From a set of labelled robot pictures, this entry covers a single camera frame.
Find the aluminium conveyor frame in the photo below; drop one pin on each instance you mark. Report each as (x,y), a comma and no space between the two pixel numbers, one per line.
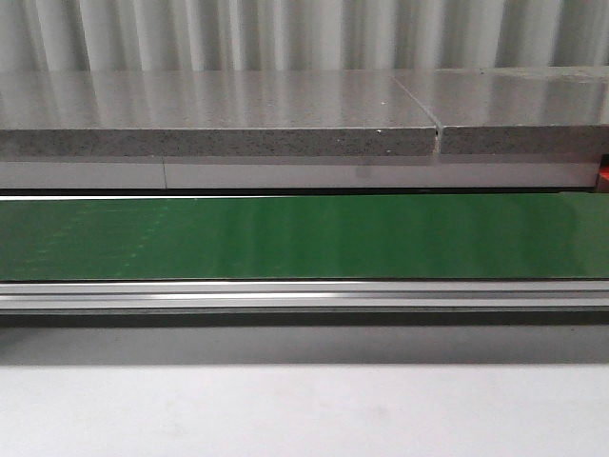
(140,298)

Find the red plastic tray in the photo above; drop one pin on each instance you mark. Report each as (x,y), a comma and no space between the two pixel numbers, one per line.
(602,185)

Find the grey stone slab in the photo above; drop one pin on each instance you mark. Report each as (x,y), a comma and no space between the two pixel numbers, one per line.
(353,113)
(514,111)

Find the green conveyor belt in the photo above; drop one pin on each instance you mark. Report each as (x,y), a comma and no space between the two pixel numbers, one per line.
(408,236)

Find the grey stone slab right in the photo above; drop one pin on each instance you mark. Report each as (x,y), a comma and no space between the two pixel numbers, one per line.
(514,111)

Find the white pleated curtain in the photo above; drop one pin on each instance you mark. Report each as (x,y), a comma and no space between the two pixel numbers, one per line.
(300,35)

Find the grey stone slab left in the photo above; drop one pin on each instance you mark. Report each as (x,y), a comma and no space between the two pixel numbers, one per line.
(353,113)

